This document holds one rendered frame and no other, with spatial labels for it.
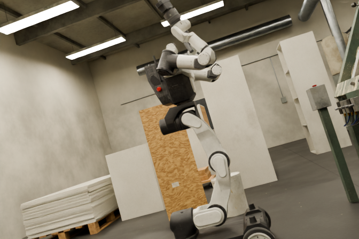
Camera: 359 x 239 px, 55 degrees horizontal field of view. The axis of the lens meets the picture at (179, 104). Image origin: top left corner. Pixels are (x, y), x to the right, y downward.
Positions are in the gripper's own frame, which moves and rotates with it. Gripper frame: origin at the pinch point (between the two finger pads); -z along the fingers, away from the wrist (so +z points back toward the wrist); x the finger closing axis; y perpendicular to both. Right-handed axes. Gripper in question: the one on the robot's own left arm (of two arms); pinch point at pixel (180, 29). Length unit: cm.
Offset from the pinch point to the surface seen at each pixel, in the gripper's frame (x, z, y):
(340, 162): -26, 149, -64
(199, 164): -385, 2, -110
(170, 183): -135, 76, 31
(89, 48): -475, -413, -56
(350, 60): 12, 89, -106
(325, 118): -12, 116, -69
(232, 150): -207, 54, -88
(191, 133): -364, -53, -121
